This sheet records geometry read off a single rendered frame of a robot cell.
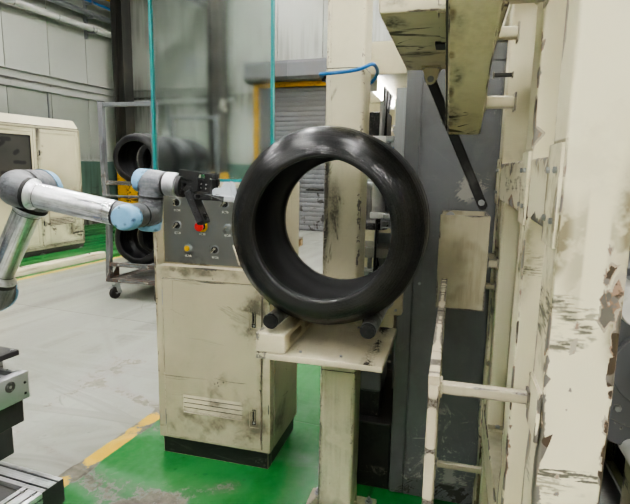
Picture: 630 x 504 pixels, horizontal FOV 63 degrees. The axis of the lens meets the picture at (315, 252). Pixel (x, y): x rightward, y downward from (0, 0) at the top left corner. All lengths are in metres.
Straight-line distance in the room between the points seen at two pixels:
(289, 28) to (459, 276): 10.19
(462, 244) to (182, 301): 1.26
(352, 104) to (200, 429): 1.59
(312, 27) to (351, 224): 9.77
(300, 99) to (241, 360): 9.24
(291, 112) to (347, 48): 9.47
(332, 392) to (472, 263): 0.68
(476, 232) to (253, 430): 1.34
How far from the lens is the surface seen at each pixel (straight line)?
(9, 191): 1.74
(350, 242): 1.74
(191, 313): 2.33
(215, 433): 2.49
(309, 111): 11.10
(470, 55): 1.21
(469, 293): 1.66
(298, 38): 11.43
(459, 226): 1.63
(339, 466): 2.03
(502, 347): 1.73
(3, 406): 1.90
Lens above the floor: 1.33
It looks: 9 degrees down
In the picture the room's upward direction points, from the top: 1 degrees clockwise
